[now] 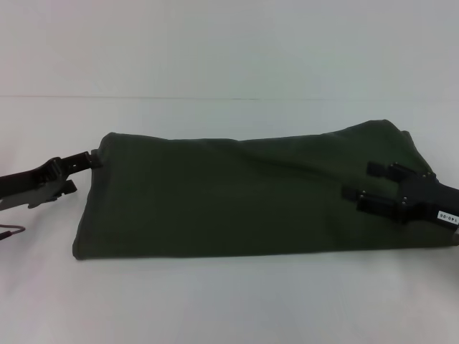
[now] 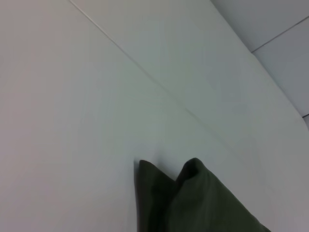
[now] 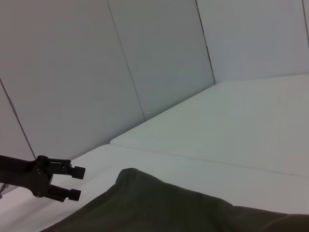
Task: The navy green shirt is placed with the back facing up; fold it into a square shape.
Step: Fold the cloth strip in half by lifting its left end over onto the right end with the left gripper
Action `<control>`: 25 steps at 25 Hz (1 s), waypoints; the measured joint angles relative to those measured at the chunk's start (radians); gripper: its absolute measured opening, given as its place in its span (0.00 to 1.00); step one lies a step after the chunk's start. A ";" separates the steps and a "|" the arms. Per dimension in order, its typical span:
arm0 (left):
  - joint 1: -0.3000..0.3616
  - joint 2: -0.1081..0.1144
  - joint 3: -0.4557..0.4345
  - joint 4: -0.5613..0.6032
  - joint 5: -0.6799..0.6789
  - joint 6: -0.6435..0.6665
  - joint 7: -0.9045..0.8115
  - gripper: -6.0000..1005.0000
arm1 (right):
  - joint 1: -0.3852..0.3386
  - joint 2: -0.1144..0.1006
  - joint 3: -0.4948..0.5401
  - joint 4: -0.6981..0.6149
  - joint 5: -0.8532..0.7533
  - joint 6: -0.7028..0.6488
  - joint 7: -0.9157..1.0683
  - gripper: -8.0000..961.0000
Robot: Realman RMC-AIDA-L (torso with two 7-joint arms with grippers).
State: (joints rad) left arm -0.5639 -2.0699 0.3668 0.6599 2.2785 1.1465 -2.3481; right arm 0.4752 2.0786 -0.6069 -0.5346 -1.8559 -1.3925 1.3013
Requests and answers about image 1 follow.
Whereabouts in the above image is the left arm cable with plug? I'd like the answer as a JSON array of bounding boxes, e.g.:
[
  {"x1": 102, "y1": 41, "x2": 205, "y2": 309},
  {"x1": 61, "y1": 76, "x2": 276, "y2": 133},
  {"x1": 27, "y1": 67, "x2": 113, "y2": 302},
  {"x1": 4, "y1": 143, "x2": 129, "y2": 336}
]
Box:
[{"x1": 0, "y1": 224, "x2": 27, "y2": 241}]

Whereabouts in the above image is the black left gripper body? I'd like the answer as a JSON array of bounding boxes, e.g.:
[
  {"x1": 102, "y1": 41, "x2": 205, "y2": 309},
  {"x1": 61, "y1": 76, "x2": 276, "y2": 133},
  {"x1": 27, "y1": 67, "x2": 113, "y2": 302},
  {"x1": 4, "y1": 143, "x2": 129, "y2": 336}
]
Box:
[{"x1": 0, "y1": 156, "x2": 71, "y2": 213}]

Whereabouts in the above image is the dark green t-shirt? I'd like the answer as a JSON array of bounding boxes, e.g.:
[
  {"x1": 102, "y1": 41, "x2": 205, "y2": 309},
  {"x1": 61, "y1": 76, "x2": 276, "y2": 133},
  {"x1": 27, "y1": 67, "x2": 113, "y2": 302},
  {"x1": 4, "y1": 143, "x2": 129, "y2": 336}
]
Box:
[{"x1": 71, "y1": 118, "x2": 459, "y2": 261}]

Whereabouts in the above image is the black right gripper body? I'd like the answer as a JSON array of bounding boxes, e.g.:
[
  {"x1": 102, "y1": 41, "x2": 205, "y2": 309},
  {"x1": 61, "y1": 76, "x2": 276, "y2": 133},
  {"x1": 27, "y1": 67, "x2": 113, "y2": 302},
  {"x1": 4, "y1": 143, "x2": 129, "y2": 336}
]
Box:
[{"x1": 396, "y1": 173, "x2": 459, "y2": 231}]

